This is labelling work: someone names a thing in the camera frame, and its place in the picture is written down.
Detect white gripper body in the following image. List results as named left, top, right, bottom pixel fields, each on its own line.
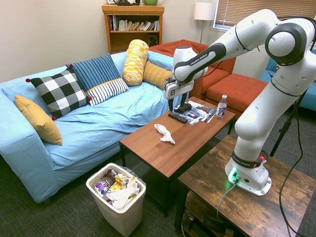
left=163, top=78, right=195, bottom=100

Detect white tissue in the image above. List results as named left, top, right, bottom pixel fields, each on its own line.
left=154, top=123, right=176, bottom=145

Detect beige plastic trash bin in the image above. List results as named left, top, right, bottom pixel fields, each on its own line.
left=85, top=162, right=147, bottom=237

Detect black game controller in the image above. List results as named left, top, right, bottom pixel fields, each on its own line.
left=174, top=103, right=192, bottom=114

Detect black remote control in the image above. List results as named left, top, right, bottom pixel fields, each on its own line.
left=168, top=111, right=188, bottom=124

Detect glossy magazine pile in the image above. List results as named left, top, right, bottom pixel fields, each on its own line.
left=184, top=100, right=217, bottom=126

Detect orange striped pillow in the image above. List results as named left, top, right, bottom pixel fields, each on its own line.
left=142, top=61, right=173, bottom=90

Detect clear plastic drink bottle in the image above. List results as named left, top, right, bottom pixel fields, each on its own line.
left=216, top=94, right=228, bottom=119

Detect orange sofa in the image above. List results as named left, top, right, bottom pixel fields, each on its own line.
left=149, top=39, right=237, bottom=99

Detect brown wooden coffee table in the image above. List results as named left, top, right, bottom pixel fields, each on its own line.
left=119, top=96, right=237, bottom=218

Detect yellow patterned bolster pillow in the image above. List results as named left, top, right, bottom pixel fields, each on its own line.
left=121, top=39, right=150, bottom=86

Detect orange ottoman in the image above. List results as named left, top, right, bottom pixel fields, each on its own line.
left=205, top=73, right=269, bottom=119

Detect white navy striped pillow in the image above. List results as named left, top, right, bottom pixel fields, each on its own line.
left=85, top=78, right=129, bottom=107

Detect light blue sofa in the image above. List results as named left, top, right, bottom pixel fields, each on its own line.
left=0, top=50, right=191, bottom=203

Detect row of books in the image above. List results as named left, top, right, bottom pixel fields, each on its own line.
left=110, top=15, right=160, bottom=32

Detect wooden bookshelf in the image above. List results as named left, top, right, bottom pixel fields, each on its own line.
left=101, top=3, right=165, bottom=54

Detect white shade floor lamp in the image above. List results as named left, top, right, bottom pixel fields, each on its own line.
left=194, top=2, right=214, bottom=44

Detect blue striped pillow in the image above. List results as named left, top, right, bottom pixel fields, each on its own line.
left=65, top=53, right=121, bottom=92

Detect brown window blinds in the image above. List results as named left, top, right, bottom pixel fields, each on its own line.
left=213, top=0, right=316, bottom=30

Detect brown snack wrapper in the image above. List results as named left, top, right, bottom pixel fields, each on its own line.
left=102, top=169, right=119, bottom=189

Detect black white shelf ornament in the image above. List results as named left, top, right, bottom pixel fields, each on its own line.
left=115, top=0, right=141, bottom=6

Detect white crumpled plastic bag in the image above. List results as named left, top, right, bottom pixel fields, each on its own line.
left=108, top=173, right=140, bottom=211

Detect purple snack wrapper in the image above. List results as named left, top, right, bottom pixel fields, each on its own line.
left=95, top=181, right=112, bottom=198

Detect black white checkered pillow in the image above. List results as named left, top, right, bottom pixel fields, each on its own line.
left=25, top=64, right=92, bottom=121

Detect teal sofa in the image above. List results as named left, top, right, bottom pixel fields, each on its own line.
left=259, top=49, right=316, bottom=112

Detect mustard yellow pillow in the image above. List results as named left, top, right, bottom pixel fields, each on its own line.
left=14, top=94, right=63, bottom=146

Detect rustic wooden robot table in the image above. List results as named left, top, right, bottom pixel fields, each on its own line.
left=174, top=134, right=316, bottom=237

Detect grey cable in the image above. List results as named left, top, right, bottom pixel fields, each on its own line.
left=216, top=182, right=237, bottom=219

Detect black camera stand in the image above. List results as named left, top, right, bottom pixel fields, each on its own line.
left=270, top=90, right=309, bottom=158

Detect black hanging cable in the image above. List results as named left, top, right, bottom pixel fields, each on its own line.
left=278, top=100, right=307, bottom=237

